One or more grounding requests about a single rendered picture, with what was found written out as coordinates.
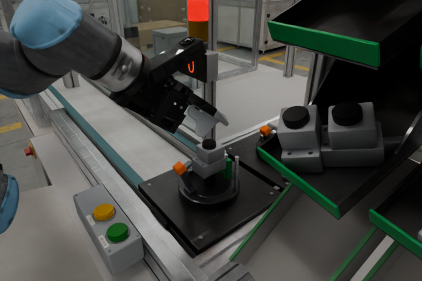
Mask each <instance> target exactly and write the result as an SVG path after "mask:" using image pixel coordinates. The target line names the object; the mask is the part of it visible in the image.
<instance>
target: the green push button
mask: <svg viewBox="0 0 422 281"><path fill-rule="evenodd" d="M106 233H107V238H108V239H109V240H110V241H121V240H123V239H124V238H125V237H127V234H128V227H127V225H126V224H124V223H115V224H113V225H111V226H110V227H109V228H108V229H107V232H106Z"/></svg>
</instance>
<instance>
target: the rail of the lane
mask: <svg viewBox="0 0 422 281"><path fill-rule="evenodd" d="M48 113H49V116H50V120H51V124H52V127H53V131H54V135H55V137H56V138H57V139H58V141H59V142H60V143H61V145H62V147H63V148H64V149H65V151H66V153H67V154H68V155H69V157H70V158H71V160H72V161H73V163H74V164H75V165H76V167H77V169H78V170H79V171H80V173H81V175H83V177H84V179H85V180H86V182H87V183H88V185H89V186H90V187H91V188H93V187H94V186H97V185H100V184H103V185H104V187H105V188H106V190H107V191H108V192H109V194H110V195H111V196H112V197H113V198H114V200H115V201H116V203H117V204H118V205H119V207H120V208H121V209H122V210H123V212H124V213H125V215H126V216H127V217H128V218H129V220H130V221H131V223H132V224H133V225H134V227H135V228H136V229H137V230H138V232H139V233H140V235H141V236H142V238H143V247H144V255H145V256H144V258H143V259H141V262H142V263H143V265H144V266H145V267H146V269H147V271H148V272H149V274H150V275H151V276H152V278H153V279H154V281H208V277H207V276H206V275H205V273H204V272H203V271H202V270H201V268H200V267H199V266H198V265H197V264H196V263H195V262H194V261H193V259H192V258H191V257H190V256H189V255H188V253H187V252H186V251H185V250H184V249H183V248H182V247H181V246H180V244H179V243H178V242H177V241H176V240H175V239H174V238H173V237H172V235H171V234H170V233H169V232H168V230H169V229H170V224H169V222H168V221H167V220H166V219H165V217H164V216H163V215H162V214H161V213H160V212H159V211H158V210H157V209H156V208H155V207H153V208H151V211H150V210H149V209H148V207H147V206H146V205H145V204H144V203H143V202H142V201H141V200H140V198H139V197H138V196H137V195H136V194H135V192H134V191H133V190H132V189H131V188H130V187H129V186H128V185H127V183H126V182H125V181H124V180H123V178H122V177H120V175H119V174H118V173H117V172H116V171H115V169H114V168H113V167H112V166H111V165H110V164H109V163H108V162H107V161H106V159H105V158H104V157H103V156H102V154H101V153H100V152H99V151H98V150H97V149H96V148H95V147H94V145H93V144H92V143H91V142H90V141H89V140H88V138H86V136H85V135H84V134H83V133H82V131H81V130H80V129H79V128H78V127H77V126H76V125H75V124H74V122H73V121H72V120H71V119H70V117H69V116H68V115H67V114H66V113H65V112H64V111H63V110H62V108H60V109H56V111H54V110H51V111H48Z"/></svg>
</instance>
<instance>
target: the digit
mask: <svg viewBox="0 0 422 281"><path fill-rule="evenodd" d="M186 73H187V74H189V75H191V76H194V77H197V62H196V60H194V61H193V62H191V63H189V64H188V65H186Z"/></svg>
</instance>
